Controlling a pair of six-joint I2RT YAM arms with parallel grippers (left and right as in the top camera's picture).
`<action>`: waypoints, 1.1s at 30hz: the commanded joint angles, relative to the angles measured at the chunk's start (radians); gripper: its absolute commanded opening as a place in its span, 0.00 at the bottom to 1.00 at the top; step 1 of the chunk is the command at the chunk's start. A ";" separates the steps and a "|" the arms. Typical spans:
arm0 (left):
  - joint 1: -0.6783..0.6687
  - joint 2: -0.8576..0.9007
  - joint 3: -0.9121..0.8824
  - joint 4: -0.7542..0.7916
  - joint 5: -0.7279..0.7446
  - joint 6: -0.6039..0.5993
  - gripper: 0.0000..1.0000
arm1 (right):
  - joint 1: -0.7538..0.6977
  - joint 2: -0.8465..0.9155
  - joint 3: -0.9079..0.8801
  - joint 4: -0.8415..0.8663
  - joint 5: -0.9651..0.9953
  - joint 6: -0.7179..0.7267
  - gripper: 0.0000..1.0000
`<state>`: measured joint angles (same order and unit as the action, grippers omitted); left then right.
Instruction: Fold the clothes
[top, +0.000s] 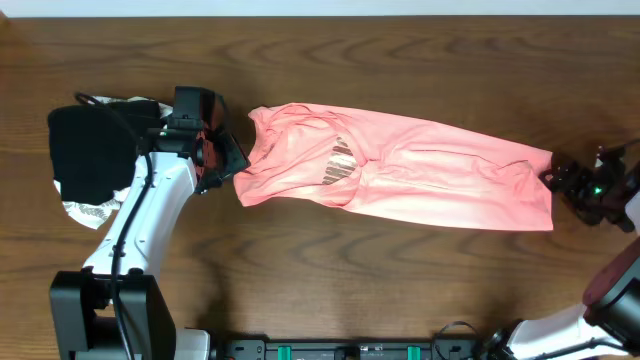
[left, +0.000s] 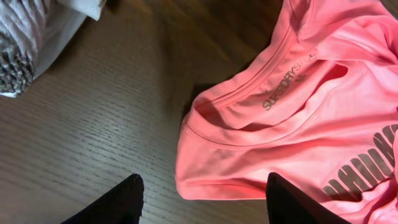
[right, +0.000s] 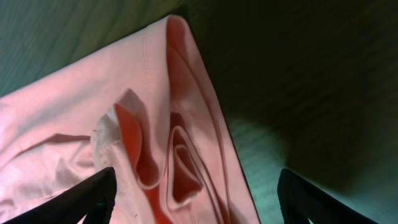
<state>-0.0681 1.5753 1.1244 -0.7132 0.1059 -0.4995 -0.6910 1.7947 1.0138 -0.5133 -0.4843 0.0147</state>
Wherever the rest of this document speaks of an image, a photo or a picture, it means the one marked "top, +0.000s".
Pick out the white leaf-patterned garment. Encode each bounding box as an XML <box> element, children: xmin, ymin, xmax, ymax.
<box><xmin>53</xmin><ymin>95</ymin><xmax>174</xmax><ymax>230</ymax></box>

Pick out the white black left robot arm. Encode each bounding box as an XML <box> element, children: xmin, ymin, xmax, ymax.
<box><xmin>49</xmin><ymin>127</ymin><xmax>249</xmax><ymax>360</ymax></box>

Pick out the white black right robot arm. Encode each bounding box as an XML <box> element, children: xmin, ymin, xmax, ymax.
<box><xmin>475</xmin><ymin>139</ymin><xmax>639</xmax><ymax>359</ymax></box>

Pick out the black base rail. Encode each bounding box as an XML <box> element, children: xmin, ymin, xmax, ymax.
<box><xmin>209</xmin><ymin>336</ymin><xmax>488</xmax><ymax>360</ymax></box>

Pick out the black folded garment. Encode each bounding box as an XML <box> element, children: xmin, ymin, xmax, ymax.
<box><xmin>47</xmin><ymin>100</ymin><xmax>161</xmax><ymax>205</ymax></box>

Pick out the pink t-shirt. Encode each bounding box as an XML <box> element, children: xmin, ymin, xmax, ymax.
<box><xmin>234</xmin><ymin>103</ymin><xmax>553</xmax><ymax>231</ymax></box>

